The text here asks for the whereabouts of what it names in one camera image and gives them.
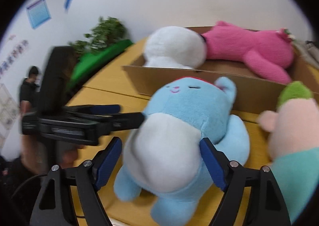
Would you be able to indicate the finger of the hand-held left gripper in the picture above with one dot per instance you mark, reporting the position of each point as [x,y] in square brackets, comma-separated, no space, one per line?
[104,109]
[127,120]

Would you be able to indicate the grey cloth bag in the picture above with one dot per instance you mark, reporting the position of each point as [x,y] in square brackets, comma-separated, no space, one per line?
[307,49]

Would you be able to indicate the brown cardboard box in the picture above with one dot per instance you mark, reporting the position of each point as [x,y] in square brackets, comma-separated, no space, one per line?
[249,93]

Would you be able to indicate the person's left hand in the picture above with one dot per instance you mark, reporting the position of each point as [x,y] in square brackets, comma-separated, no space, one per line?
[32,156]

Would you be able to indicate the white plush toy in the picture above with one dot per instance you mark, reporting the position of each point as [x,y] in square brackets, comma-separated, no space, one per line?
[174,46]

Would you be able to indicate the pink plush toy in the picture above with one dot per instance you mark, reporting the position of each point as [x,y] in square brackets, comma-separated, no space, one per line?
[244,44]

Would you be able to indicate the blue framed wall poster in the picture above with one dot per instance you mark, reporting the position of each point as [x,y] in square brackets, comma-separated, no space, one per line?
[38,12]

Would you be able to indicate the green panel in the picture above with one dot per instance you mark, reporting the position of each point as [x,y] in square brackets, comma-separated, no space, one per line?
[99,57]

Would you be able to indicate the green potted plant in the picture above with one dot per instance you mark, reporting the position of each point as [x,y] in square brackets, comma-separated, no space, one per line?
[104,31]

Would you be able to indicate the green-haired teal plush toy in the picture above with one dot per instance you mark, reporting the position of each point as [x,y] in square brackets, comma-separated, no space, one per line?
[296,126]

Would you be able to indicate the black monitor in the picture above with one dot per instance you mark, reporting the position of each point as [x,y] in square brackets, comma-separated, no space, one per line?
[56,79]

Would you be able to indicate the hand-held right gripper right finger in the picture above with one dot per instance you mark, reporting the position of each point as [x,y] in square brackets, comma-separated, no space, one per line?
[214,163]

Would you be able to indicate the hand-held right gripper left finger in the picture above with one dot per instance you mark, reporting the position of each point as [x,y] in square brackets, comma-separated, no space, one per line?
[107,163]

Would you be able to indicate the light blue plush toy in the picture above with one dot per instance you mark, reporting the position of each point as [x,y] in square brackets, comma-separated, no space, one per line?
[189,106]

